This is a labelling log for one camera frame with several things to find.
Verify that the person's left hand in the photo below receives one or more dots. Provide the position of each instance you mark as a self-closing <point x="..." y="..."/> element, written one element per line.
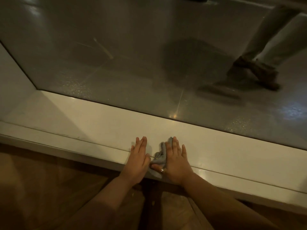
<point x="135" y="164"/>

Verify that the person's right hand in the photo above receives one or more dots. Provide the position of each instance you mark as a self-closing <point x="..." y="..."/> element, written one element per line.
<point x="177" y="167"/>

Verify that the person's right thumb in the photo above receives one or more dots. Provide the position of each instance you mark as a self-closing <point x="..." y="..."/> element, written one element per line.
<point x="158" y="168"/>

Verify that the person's right little finger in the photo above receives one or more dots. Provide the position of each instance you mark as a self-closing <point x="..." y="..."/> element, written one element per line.
<point x="184" y="152"/>

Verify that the person's left thumb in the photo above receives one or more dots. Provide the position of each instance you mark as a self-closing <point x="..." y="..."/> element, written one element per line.
<point x="147" y="159"/>

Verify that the person's left little finger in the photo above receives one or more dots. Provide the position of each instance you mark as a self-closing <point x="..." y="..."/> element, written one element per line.
<point x="132" y="150"/>

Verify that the person's left middle finger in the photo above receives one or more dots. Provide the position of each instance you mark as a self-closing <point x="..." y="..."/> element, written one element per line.
<point x="141" y="144"/>

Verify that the person's right middle finger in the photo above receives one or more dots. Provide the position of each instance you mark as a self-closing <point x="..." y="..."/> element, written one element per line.
<point x="174" y="147"/>

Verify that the grey cleaning cloth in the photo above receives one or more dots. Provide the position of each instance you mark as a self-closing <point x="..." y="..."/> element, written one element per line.
<point x="160" y="155"/>

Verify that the person's left forearm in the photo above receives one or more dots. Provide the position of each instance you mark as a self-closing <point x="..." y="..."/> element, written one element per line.
<point x="105" y="198"/>

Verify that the person's right forearm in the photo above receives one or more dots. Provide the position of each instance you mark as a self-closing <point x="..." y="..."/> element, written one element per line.
<point x="215" y="205"/>

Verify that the glass window pane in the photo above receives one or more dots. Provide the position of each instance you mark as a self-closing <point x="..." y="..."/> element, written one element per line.
<point x="120" y="57"/>

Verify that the white window frame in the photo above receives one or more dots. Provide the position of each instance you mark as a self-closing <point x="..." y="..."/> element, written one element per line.
<point x="96" y="122"/>

